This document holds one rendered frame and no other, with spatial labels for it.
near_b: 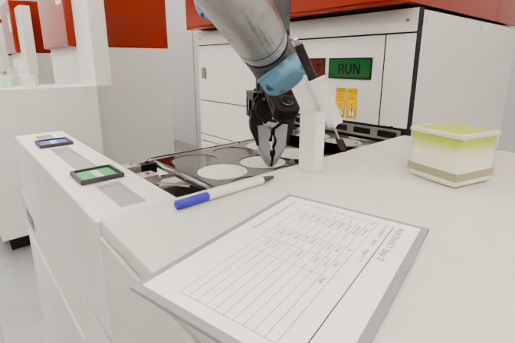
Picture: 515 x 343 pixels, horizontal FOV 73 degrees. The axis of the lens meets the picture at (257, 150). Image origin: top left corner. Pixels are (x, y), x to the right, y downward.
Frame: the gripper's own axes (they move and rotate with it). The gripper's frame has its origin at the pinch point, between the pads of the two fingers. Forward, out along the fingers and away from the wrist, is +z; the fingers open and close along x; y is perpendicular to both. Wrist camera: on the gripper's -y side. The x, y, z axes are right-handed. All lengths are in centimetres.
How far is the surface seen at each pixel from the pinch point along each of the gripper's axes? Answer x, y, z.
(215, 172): 11.1, 1.9, 2.0
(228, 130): -1, 54, 4
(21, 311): 89, 97, 92
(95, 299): 29.5, -25.8, 7.3
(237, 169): 6.4, 2.8, 2.0
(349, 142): -22.2, 8.2, -1.0
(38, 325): 78, 84, 92
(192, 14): 9, 63, -35
